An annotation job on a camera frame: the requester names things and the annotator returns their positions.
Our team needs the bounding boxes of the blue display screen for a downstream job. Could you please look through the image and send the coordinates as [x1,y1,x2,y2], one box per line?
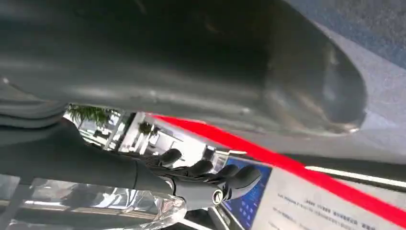
[221,157,273,230]

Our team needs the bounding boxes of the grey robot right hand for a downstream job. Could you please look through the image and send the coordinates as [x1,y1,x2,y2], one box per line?
[0,0,368,211]

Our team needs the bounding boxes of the white information board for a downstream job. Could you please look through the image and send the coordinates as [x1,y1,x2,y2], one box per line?
[249,166,406,230]

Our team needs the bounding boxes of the red floor stripe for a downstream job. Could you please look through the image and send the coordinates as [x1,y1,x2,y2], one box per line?
[151,114,406,228]

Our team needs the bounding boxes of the grey platform with light strip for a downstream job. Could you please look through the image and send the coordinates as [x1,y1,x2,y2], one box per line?
[282,152,406,193]

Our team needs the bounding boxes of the green potted plant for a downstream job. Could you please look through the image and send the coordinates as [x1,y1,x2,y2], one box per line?
[138,122,160,137]
[68,104,112,128]

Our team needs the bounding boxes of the clear plastic cover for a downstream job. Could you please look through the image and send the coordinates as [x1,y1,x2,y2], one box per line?
[0,173,188,230]

